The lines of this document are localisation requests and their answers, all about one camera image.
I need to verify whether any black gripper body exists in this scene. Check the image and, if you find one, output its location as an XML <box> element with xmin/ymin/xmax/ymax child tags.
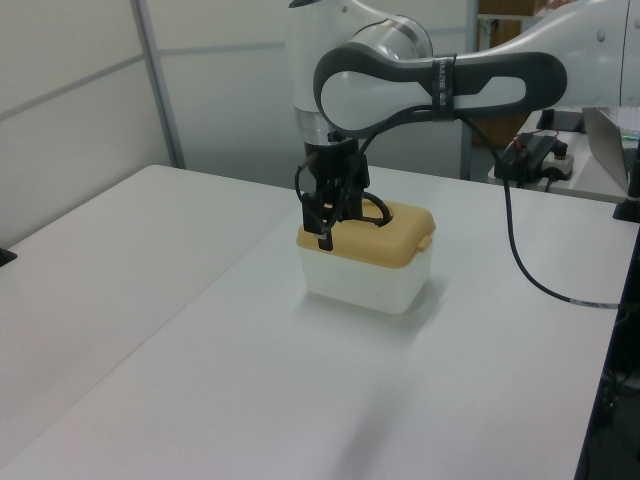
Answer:
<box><xmin>303</xmin><ymin>140</ymin><xmax>372</xmax><ymax>197</ymax></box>

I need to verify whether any tan tool case lid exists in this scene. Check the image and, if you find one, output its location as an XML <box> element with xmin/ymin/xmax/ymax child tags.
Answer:
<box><xmin>295</xmin><ymin>198</ymin><xmax>435</xmax><ymax>272</ymax></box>

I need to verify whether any white plastic tool case box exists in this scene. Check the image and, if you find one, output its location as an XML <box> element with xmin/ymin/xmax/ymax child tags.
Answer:
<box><xmin>298</xmin><ymin>243</ymin><xmax>433</xmax><ymax>317</ymax></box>

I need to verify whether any brown cardboard box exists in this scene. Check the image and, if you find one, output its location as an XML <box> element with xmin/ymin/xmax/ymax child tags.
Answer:
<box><xmin>472</xmin><ymin>14</ymin><xmax>532</xmax><ymax>148</ymax></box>

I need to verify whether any black power supply unit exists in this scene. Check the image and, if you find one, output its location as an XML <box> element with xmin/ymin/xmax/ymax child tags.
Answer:
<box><xmin>494</xmin><ymin>132</ymin><xmax>569</xmax><ymax>184</ymax></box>

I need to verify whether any white round plug adapter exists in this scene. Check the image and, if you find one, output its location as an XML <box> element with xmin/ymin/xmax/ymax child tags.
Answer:
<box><xmin>542</xmin><ymin>148</ymin><xmax>577</xmax><ymax>182</ymax></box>

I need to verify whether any white side desk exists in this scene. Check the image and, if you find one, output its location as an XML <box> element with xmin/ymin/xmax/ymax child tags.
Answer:
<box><xmin>487</xmin><ymin>109</ymin><xmax>640</xmax><ymax>204</ymax></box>

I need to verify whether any silver laptop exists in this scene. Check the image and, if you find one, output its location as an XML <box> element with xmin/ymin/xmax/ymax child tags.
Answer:
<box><xmin>581</xmin><ymin>105</ymin><xmax>640</xmax><ymax>194</ymax></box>

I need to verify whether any black cable strap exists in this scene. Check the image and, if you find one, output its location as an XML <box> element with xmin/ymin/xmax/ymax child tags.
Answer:
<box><xmin>430</xmin><ymin>52</ymin><xmax>458</xmax><ymax>123</ymax></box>

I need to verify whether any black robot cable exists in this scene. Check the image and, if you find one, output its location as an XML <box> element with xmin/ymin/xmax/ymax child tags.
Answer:
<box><xmin>293</xmin><ymin>102</ymin><xmax>624</xmax><ymax>309</ymax></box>

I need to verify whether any grey partition post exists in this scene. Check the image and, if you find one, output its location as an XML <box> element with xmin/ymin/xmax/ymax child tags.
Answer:
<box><xmin>131</xmin><ymin>0</ymin><xmax>188</xmax><ymax>170</ymax></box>

